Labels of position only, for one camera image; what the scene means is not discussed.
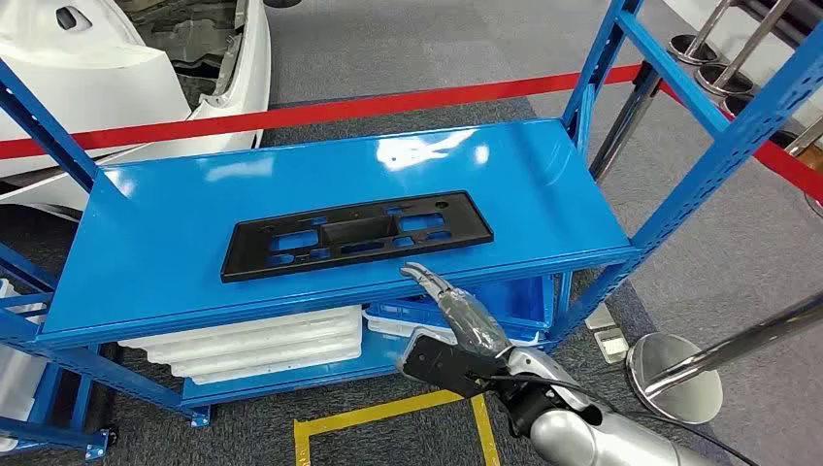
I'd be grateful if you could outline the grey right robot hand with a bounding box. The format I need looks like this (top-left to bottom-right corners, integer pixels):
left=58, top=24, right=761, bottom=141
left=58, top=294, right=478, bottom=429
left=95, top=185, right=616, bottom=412
left=399, top=262, right=512, bottom=358

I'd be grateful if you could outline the black plastic panel part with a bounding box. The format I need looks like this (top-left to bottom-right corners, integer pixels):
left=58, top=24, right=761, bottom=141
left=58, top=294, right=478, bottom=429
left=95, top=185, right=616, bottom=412
left=220, top=190, right=495, bottom=284

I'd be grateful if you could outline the blue plastic crate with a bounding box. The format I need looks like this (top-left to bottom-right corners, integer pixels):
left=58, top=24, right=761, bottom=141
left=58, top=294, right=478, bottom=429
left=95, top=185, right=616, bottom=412
left=365, top=275, right=555, bottom=336

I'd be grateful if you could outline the red barrier belt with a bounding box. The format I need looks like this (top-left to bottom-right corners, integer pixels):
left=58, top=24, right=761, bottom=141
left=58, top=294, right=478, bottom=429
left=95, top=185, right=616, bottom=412
left=0, top=64, right=823, bottom=204

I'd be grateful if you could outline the white car body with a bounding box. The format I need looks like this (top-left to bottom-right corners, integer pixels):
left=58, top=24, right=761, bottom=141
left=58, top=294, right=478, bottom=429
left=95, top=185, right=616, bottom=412
left=0, top=0, right=273, bottom=223

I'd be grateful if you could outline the white plastic crate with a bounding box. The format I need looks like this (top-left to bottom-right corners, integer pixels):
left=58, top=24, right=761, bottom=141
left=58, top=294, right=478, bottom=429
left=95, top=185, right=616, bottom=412
left=0, top=347, right=39, bottom=451
left=0, top=278, right=48, bottom=323

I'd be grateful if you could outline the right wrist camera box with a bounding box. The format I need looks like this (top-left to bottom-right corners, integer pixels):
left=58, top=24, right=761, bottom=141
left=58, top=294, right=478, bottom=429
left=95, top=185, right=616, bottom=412
left=395, top=326, right=510, bottom=400

